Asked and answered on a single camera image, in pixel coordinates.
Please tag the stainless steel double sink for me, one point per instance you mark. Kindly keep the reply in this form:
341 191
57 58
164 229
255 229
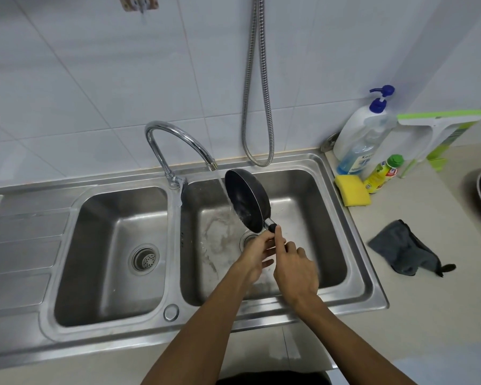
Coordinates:
104 236

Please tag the yellow bottle with green cap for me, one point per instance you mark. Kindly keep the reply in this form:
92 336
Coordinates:
383 174

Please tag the chrome gooseneck faucet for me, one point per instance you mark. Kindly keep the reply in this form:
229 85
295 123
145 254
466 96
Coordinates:
172 130

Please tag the metal sink drain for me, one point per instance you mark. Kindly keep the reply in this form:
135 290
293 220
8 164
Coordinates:
248 239

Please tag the person's right forearm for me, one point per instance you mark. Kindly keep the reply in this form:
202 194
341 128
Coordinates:
344 336

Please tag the person's right hand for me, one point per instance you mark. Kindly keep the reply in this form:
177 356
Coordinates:
296 274

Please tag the person's left fingers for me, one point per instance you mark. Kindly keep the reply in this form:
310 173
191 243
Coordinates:
264 244

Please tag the person's left hand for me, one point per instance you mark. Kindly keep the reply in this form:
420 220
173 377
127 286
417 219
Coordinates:
253 258

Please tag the grey cloth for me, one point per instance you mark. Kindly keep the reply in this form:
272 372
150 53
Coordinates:
405 248

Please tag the yellow sponge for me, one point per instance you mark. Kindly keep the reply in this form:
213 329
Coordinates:
352 190

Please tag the round metal sink cap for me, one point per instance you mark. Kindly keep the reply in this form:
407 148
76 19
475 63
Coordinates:
171 312

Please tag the person's right thumb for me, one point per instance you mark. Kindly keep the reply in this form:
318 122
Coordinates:
279 240

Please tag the metal fitting on counter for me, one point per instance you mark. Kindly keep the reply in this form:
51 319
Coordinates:
328 143

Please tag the person's left forearm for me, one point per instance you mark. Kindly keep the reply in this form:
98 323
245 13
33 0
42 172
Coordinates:
202 328

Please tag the metal sink strainer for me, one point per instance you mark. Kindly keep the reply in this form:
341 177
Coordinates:
145 259

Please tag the blue pump dish soap bottle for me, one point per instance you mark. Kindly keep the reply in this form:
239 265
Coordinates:
358 136

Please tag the green and white squeegee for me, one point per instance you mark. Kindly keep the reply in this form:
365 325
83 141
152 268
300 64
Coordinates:
423 136

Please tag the person's dark clothing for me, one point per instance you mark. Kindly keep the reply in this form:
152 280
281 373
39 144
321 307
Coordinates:
272 378

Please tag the small black frying pan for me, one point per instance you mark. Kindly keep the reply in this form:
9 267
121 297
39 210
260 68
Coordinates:
246 198

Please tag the wall power socket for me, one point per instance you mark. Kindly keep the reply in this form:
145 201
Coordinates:
138 1

